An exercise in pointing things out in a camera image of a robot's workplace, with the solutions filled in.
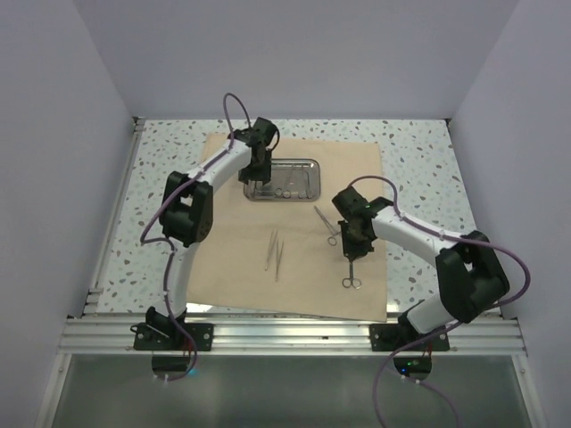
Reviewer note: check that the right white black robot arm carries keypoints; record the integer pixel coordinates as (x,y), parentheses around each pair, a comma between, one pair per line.
(469,274)

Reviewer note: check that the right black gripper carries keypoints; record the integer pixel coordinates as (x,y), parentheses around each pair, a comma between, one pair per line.
(351,251)

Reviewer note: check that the beige cloth surgical kit wrap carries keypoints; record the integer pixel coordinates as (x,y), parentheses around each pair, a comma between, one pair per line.
(228,268)

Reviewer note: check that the steel hemostat forceps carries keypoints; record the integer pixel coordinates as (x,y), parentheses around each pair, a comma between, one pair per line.
(333,233)

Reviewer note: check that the steel instrument tray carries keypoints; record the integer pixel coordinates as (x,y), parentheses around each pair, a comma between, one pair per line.
(292,180)

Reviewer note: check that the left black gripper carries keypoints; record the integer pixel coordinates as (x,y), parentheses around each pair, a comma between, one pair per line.
(263,175)

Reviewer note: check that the aluminium front rail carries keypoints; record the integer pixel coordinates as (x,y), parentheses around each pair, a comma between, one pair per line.
(270,335)

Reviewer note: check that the steel surgical scissors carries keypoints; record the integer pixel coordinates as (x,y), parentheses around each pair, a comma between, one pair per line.
(351,281)

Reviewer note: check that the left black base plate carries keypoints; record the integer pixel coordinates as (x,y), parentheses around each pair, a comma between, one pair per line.
(148,338)

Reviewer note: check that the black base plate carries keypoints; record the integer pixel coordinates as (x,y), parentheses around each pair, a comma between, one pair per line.
(148,338)
(390,337)

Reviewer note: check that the steel tweezers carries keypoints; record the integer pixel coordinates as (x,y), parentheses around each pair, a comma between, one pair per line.
(271,248)
(279,254)

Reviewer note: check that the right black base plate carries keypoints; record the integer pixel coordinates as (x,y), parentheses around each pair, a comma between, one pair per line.
(390,337)

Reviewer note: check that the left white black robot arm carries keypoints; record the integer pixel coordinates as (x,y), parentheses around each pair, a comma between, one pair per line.
(185,218)

